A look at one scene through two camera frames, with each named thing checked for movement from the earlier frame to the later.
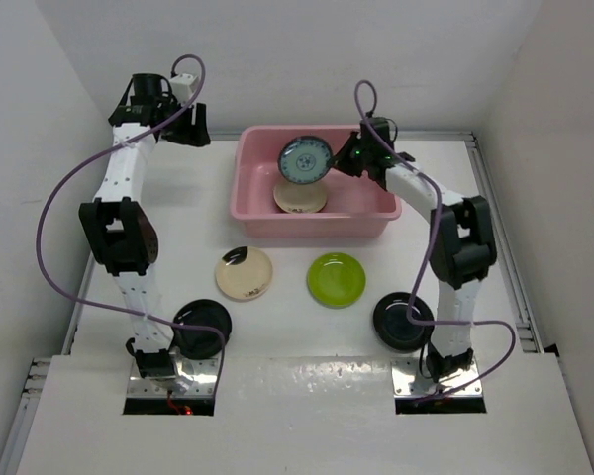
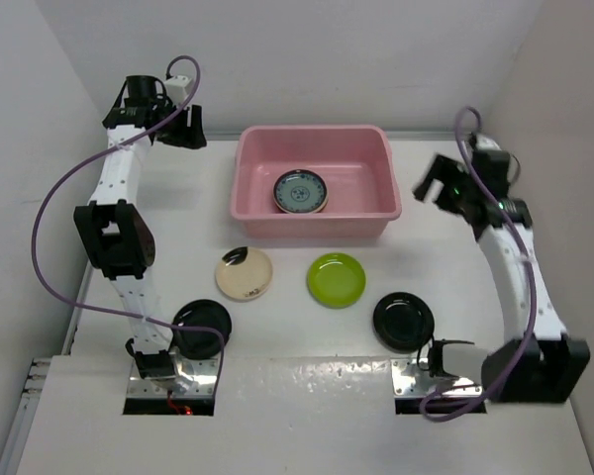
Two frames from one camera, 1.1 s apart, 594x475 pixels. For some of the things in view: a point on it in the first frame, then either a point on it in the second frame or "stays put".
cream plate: (300, 198) stays put
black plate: (393, 326) stays put
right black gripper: (342, 161) → (443, 170)
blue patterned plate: (305, 159) → (300, 191)
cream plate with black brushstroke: (244, 273) stays put
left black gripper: (192, 135) stays put
